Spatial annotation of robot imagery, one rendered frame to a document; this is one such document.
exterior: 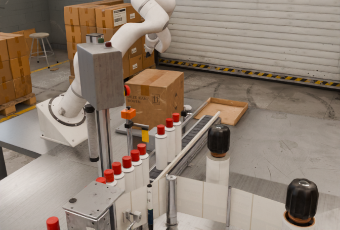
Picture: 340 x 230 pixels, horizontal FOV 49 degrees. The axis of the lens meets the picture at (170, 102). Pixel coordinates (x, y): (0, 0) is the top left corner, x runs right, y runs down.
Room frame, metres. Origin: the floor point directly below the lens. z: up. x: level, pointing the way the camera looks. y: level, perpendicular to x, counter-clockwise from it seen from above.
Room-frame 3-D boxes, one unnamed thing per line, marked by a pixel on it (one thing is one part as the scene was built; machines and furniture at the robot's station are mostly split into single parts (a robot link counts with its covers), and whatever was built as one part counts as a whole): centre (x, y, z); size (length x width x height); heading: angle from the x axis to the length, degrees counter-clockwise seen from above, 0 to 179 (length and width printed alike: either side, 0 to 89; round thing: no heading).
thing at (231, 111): (2.16, -0.32, 0.85); 0.30 x 0.26 x 0.04; 154
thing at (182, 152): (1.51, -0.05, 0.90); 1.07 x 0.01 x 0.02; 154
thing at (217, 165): (1.21, -0.18, 1.03); 0.09 x 0.09 x 0.30
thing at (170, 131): (1.49, 0.00, 0.98); 0.05 x 0.05 x 0.20
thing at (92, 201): (0.84, 0.21, 1.14); 0.14 x 0.11 x 0.01; 154
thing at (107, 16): (5.61, 0.86, 0.57); 1.20 x 0.85 x 1.14; 152
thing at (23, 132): (2.07, 0.48, 0.81); 0.90 x 0.90 x 0.04; 60
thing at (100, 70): (1.20, 0.23, 1.38); 0.17 x 0.10 x 0.19; 29
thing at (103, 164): (1.29, 0.26, 1.16); 0.04 x 0.04 x 0.67; 64
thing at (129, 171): (1.16, 0.16, 0.98); 0.05 x 0.05 x 0.20
